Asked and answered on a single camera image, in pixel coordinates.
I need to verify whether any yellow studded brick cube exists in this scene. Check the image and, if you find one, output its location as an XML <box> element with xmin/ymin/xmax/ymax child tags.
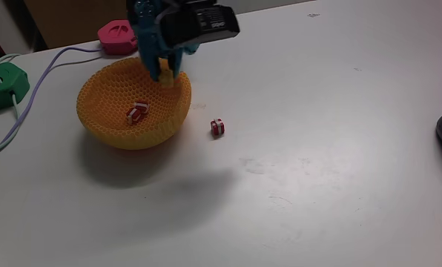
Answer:
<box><xmin>158</xmin><ymin>68</ymin><xmax>176</xmax><ymax>88</ymax></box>

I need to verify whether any red white striped cube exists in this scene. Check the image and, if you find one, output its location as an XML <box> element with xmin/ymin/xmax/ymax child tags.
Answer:
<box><xmin>125</xmin><ymin>107</ymin><xmax>145</xmax><ymax>126</ymax></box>
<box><xmin>210</xmin><ymin>118</ymin><xmax>225</xmax><ymax>136</ymax></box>
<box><xmin>134</xmin><ymin>100</ymin><xmax>151</xmax><ymax>114</ymax></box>

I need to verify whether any yellow honeycomb basket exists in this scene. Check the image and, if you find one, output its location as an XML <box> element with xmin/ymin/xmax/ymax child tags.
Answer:
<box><xmin>76</xmin><ymin>56</ymin><xmax>193</xmax><ymax>151</ymax></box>

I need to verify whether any pink hexagonal box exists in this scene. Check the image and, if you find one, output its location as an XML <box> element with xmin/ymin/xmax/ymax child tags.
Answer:
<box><xmin>96</xmin><ymin>19</ymin><xmax>139</xmax><ymax>56</ymax></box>

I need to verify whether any brown wooden panel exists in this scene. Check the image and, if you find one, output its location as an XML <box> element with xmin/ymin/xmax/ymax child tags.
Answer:
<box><xmin>22</xmin><ymin>0</ymin><xmax>133</xmax><ymax>51</ymax></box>

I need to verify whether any green hexagonal box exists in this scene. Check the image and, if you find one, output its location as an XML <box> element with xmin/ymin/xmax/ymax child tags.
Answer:
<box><xmin>0</xmin><ymin>61</ymin><xmax>31</xmax><ymax>111</ymax></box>

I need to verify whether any black camera box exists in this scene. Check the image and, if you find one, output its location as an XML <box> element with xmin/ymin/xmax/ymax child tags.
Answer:
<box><xmin>159</xmin><ymin>0</ymin><xmax>241</xmax><ymax>50</ymax></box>

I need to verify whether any lilac cable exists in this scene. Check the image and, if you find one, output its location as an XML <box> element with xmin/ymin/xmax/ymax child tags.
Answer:
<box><xmin>0</xmin><ymin>45</ymin><xmax>105</xmax><ymax>162</ymax></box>

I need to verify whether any pale green cable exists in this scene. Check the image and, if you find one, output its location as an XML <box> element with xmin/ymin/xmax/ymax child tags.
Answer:
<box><xmin>0</xmin><ymin>92</ymin><xmax>24</xmax><ymax>159</ymax></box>
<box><xmin>0</xmin><ymin>53</ymin><xmax>22</xmax><ymax>66</ymax></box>

